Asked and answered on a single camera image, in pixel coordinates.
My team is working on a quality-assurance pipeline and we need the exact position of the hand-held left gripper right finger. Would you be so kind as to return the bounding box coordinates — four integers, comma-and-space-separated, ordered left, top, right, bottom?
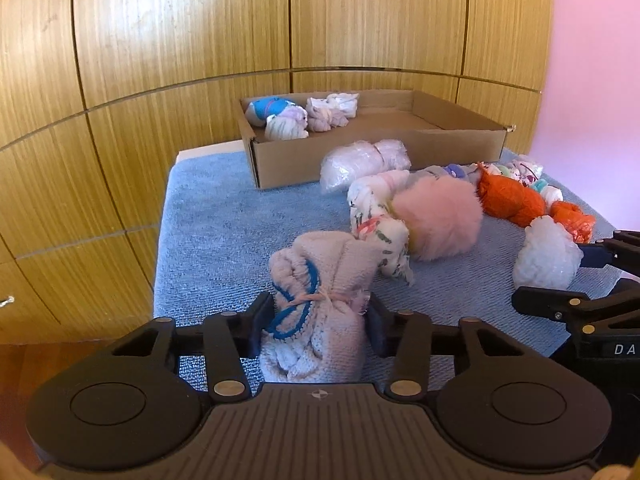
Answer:
365, 296, 531, 403

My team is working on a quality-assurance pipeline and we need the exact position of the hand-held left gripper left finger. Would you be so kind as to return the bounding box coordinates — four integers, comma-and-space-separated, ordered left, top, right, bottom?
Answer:
112, 292, 276, 403

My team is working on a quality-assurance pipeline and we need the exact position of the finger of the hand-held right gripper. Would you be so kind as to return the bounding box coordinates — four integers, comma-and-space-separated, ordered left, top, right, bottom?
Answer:
575, 230, 640, 276
511, 277, 640, 333

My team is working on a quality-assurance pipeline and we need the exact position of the white fluffy sock bundle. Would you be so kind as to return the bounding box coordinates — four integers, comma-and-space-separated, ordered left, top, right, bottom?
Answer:
512, 216, 585, 291

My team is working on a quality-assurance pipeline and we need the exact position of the pink towel bundle blue trim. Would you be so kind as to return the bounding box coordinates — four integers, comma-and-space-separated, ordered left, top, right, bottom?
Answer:
259, 231, 373, 383

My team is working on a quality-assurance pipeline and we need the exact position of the teal white cloth bundle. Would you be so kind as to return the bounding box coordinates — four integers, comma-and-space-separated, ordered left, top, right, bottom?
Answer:
527, 180, 563, 206

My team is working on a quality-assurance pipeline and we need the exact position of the white floral cloth bundle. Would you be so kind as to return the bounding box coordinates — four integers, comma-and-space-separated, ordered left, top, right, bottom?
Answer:
346, 170, 416, 287

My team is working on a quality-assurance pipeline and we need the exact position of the orange cloth bundle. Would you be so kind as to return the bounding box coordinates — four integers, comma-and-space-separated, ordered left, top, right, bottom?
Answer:
475, 162, 548, 228

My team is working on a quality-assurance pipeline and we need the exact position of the speckled sock bundle green band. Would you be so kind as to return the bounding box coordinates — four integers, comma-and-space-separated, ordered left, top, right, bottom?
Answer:
492, 157, 544, 183

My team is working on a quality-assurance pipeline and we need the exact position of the pink fluffy ball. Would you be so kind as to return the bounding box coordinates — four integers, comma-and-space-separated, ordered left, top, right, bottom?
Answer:
390, 176, 485, 262

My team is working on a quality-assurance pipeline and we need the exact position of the cardboard box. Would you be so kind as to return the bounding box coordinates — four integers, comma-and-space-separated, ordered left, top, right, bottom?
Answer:
239, 89, 516, 191

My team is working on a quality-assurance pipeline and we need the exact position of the blue towel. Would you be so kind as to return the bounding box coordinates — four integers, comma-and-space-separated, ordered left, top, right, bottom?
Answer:
152, 147, 621, 396

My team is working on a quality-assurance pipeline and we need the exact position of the clear plastic wrapped bundle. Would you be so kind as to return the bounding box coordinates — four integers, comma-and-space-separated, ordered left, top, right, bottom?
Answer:
319, 139, 412, 196

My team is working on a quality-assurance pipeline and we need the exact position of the white lavender cloth bundle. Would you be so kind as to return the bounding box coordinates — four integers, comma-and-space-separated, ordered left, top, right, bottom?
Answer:
263, 107, 310, 142

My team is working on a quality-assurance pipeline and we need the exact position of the blue cloth bundle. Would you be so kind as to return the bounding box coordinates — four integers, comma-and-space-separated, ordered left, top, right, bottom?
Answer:
247, 96, 296, 126

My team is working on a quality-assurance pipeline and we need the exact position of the white pinkish cloth bundle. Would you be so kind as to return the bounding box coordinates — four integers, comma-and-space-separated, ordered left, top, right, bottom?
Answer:
305, 92, 360, 133

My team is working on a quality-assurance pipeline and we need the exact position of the wooden cabinet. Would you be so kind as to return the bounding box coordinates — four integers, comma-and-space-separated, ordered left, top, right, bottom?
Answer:
0, 0, 556, 346

